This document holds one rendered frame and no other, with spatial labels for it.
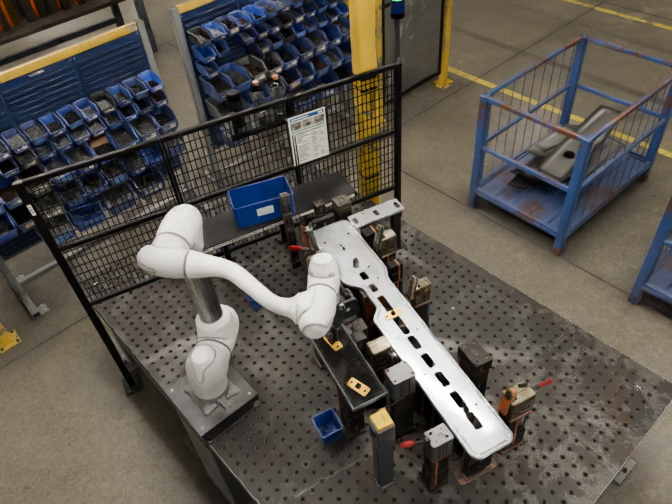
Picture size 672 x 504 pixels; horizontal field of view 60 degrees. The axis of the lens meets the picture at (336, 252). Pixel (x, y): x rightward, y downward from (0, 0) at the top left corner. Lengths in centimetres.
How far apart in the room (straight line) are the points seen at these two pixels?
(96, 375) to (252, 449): 164
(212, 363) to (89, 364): 173
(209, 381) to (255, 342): 50
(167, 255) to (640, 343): 289
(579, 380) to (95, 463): 254
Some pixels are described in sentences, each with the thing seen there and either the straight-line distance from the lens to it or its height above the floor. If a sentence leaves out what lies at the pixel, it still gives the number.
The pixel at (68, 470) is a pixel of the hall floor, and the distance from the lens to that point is 371.
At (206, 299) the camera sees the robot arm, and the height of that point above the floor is 123.
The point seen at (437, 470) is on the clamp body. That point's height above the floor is 85.
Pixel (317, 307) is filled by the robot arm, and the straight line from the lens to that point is 184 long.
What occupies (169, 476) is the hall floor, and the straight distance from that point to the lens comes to 347.
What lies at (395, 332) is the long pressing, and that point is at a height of 100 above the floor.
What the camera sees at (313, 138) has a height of 128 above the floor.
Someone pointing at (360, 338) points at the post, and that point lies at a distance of 235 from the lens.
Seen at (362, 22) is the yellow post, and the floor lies 179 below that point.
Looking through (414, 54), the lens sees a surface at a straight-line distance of 566.
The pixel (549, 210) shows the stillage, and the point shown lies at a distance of 444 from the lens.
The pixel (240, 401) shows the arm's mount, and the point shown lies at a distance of 263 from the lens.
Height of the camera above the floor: 297
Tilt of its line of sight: 44 degrees down
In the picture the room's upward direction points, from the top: 6 degrees counter-clockwise
